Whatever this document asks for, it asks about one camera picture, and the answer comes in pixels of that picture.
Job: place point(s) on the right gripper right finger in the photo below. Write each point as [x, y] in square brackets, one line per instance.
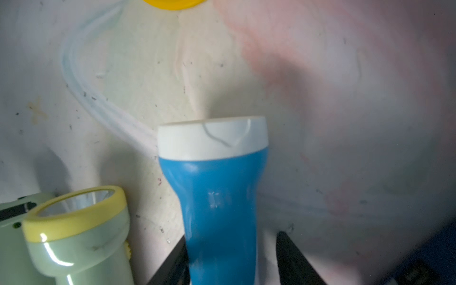
[294, 268]

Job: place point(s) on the blue black stapler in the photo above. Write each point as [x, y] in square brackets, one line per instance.
[431, 262]

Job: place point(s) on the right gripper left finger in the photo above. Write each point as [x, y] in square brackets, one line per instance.
[175, 268]

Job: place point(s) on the yellow pen cup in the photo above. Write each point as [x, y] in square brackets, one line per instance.
[174, 5]

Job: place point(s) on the green flashlight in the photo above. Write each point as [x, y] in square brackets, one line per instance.
[80, 238]
[16, 264]

